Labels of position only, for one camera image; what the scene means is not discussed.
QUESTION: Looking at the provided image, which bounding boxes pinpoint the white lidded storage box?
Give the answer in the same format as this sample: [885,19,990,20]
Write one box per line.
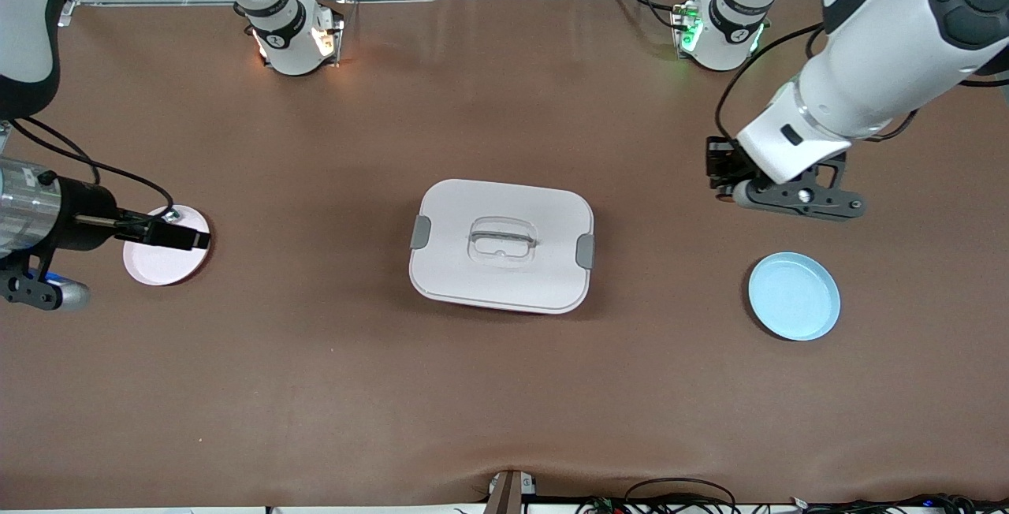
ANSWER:
[408,178,595,315]

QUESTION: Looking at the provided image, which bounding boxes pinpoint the pink round plate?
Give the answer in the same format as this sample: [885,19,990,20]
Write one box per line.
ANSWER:
[124,205,211,287]

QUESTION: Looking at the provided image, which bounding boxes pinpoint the light blue round plate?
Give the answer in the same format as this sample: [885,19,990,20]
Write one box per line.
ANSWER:
[748,252,841,341]

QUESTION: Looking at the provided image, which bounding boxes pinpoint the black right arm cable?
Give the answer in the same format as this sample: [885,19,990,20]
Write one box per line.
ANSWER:
[8,116,176,223]

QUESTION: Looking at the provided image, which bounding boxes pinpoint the black left base cable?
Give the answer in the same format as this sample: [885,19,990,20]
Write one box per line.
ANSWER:
[604,0,694,30]

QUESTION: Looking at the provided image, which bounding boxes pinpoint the black cable bundle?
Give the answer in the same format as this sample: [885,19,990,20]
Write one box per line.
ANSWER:
[579,477,1009,514]

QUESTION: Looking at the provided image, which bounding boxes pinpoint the brown camera mount post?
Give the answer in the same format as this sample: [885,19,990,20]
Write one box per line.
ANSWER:
[485,470,538,514]

